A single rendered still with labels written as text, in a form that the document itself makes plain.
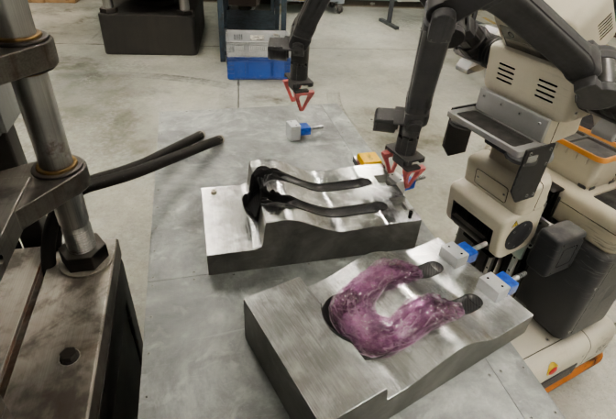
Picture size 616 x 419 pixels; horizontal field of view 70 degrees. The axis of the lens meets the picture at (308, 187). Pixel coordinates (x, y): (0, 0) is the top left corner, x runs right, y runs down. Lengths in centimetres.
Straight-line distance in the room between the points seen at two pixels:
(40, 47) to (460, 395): 92
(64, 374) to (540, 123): 114
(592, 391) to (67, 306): 184
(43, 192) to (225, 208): 40
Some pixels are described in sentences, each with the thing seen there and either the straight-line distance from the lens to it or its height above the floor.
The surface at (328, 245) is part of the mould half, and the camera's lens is 102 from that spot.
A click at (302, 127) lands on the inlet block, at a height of 84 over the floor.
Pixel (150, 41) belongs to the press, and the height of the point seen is 14.
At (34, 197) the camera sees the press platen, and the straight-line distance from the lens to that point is 93.
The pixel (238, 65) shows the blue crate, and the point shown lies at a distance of 427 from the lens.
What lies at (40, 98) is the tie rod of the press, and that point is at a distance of 91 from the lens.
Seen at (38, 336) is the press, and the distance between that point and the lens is 102.
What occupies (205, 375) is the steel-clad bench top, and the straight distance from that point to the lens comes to 86.
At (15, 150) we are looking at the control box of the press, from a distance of 126.
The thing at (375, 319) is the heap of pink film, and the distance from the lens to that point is 81.
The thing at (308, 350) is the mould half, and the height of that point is 91.
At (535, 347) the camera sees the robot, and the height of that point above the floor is 28.
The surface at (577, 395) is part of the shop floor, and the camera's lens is 210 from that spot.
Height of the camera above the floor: 152
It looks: 34 degrees down
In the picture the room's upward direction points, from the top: 4 degrees clockwise
